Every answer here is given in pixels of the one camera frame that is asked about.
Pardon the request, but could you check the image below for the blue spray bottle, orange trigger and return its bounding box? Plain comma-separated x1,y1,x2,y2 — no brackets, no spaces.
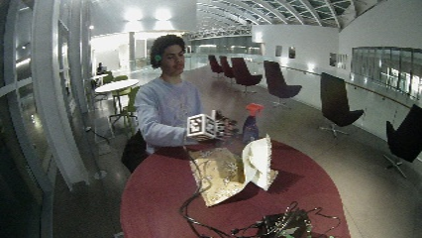
241,102,265,145

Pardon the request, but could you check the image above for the white cube with black markers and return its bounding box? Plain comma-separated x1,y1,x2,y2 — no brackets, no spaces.
186,110,218,141

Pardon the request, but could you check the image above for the white cardboard box lid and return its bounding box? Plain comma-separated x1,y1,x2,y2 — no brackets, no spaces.
240,134,274,192

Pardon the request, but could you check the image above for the gold patterned gift bag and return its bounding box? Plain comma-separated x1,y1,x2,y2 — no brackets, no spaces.
189,147,279,208

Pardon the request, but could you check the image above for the dark red swivel chair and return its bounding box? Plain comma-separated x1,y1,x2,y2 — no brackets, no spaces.
217,55,237,81
262,59,303,109
208,54,225,79
229,57,263,94

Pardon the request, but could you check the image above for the person in light grey sweater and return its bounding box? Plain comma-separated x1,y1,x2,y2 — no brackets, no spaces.
133,34,226,155

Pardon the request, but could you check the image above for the black swivel chair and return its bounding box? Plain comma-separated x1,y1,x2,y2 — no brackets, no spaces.
318,71,365,138
382,103,422,179

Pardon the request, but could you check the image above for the white round table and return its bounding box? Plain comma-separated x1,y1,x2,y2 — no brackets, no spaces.
93,78,141,115

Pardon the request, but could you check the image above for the white curved pillar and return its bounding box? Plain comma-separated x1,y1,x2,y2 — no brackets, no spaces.
31,0,90,191

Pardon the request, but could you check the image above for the black cable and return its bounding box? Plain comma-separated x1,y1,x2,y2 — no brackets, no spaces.
178,145,265,238

